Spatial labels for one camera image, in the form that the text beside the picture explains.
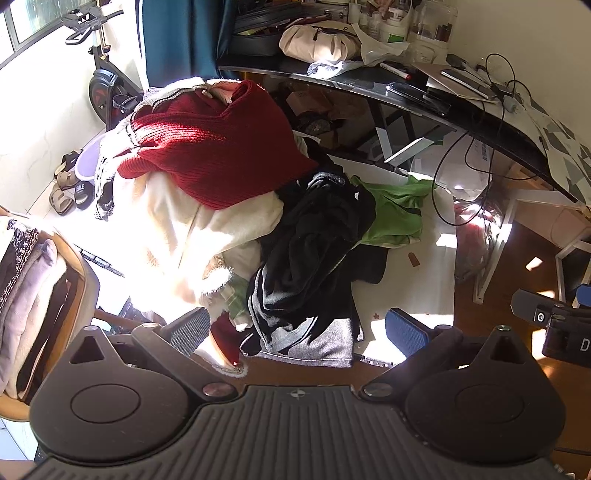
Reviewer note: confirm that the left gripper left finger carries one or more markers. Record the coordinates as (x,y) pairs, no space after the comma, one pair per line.
(168,349)

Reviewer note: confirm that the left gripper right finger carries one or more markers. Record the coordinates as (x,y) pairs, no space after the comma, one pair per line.
(428,351)

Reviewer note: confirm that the red beige knit cardigan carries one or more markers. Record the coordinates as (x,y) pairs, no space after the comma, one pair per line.
(220,142)

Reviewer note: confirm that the wooden chair with clothes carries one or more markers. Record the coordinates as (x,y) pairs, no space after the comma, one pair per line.
(48,293)

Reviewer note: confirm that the cream fleece garment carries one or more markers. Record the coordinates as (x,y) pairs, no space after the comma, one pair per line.
(169,246)

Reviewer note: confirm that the black garment pile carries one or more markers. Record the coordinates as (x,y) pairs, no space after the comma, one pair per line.
(300,299)

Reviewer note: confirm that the green garment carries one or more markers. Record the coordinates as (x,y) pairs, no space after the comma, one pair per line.
(398,220)

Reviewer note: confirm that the geometric pattern desk mat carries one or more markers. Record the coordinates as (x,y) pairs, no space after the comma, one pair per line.
(568,157)

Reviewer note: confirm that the brown sandals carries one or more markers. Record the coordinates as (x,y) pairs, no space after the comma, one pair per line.
(68,192)

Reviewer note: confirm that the lavender plastic basin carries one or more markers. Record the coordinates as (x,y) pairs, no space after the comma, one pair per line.
(87,160)

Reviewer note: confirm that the exercise bike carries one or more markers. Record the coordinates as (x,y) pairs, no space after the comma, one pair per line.
(112,94)

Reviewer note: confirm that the black glass desk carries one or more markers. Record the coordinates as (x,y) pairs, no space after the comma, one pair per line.
(385,87)

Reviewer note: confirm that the red marker pen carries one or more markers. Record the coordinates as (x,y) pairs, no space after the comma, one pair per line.
(399,71)

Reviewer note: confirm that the crumpled blue plastic wrap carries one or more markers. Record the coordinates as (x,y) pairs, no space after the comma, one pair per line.
(328,70)

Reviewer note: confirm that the teal curtain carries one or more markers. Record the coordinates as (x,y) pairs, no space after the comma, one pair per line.
(184,38)

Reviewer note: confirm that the white plastic bag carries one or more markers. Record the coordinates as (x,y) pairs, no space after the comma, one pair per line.
(374,52)

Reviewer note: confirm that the beige drawstring bag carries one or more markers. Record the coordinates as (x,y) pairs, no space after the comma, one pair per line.
(326,41)

